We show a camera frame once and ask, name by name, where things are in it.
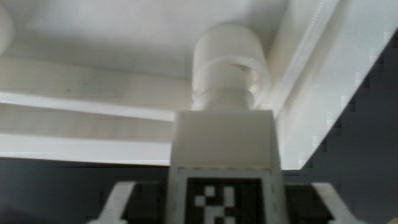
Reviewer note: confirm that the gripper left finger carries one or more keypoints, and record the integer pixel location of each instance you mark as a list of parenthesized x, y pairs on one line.
[(112, 211)]

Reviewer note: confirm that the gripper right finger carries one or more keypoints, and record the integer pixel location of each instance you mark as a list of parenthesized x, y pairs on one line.
[(334, 204)]

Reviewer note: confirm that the white square table top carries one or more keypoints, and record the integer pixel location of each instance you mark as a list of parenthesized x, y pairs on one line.
[(112, 57)]

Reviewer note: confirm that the white L-shaped obstacle fence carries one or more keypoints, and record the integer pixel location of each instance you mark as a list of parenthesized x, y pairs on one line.
[(52, 135)]

